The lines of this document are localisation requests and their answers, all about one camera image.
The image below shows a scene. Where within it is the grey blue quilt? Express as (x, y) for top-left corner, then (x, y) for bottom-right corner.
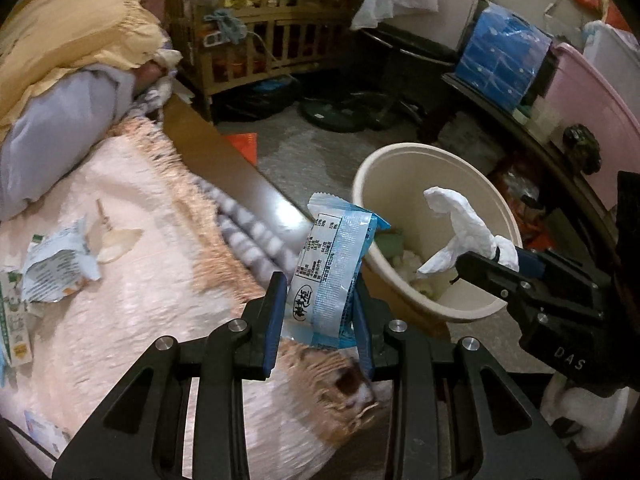
(0, 65), (138, 221)

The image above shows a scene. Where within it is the blue and white snack wrapper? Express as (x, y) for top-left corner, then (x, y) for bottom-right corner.
(280, 192), (393, 351)

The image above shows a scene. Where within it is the blue tissue multipack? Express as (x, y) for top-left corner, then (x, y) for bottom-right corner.
(454, 2), (553, 113)

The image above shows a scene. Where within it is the torn light blue wrapper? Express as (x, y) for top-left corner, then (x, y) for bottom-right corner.
(22, 215), (103, 303)

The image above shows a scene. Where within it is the black fan base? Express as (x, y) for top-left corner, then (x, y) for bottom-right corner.
(299, 97), (381, 133)

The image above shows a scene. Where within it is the red paper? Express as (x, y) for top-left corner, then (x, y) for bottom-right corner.
(225, 132), (258, 163)

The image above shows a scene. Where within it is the pink storage bin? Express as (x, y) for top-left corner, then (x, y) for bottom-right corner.
(542, 42), (640, 211)

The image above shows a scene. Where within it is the dark wooden bench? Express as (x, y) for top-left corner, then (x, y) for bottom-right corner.
(442, 72), (621, 271)

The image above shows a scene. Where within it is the white carton with green print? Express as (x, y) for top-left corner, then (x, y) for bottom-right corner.
(0, 270), (33, 366)

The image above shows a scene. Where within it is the dark knitted item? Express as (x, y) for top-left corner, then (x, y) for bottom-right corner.
(562, 122), (601, 176)

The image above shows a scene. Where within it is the grey plastic bag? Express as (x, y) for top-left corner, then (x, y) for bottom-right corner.
(440, 110), (496, 161)

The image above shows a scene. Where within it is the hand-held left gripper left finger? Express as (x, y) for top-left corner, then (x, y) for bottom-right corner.
(52, 271), (288, 480)

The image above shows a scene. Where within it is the white tissue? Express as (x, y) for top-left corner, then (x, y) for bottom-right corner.
(417, 186), (521, 275)

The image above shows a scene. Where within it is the black cable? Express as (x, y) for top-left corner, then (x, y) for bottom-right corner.
(0, 415), (56, 461)

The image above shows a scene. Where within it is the blue cloth strip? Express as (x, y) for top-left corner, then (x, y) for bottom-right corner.
(205, 10), (248, 46)

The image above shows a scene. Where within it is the wooden baby crib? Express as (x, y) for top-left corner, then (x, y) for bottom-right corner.
(165, 0), (371, 123)

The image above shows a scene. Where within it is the white cloth bundle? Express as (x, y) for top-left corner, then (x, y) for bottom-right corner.
(542, 375), (631, 453)

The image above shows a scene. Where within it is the white storage bin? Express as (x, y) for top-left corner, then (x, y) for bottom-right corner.
(582, 20), (640, 61)

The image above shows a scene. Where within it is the wooden bed frame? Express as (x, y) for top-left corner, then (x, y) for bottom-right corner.
(162, 92), (451, 341)

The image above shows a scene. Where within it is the yellow frilled pillow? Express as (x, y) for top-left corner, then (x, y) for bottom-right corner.
(0, 0), (171, 131)

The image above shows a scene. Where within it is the dark bag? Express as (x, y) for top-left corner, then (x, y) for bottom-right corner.
(220, 80), (296, 121)

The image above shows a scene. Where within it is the clear plastic container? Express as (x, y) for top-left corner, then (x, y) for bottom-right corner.
(520, 100), (561, 143)

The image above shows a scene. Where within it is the black round stool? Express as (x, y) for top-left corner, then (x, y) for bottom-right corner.
(360, 27), (466, 126)

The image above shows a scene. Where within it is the beige plastic bin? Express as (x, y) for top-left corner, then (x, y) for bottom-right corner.
(351, 144), (523, 322)

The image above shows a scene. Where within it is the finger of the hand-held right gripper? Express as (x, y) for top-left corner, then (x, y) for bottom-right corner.
(455, 251), (608, 331)
(515, 245), (601, 287)

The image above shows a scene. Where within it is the small printed wrapper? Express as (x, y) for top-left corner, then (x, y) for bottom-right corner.
(22, 410), (73, 448)

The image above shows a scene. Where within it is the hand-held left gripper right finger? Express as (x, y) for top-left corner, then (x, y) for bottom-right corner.
(352, 280), (583, 480)

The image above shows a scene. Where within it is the grey striped blanket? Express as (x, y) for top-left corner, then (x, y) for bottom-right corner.
(127, 75), (311, 286)

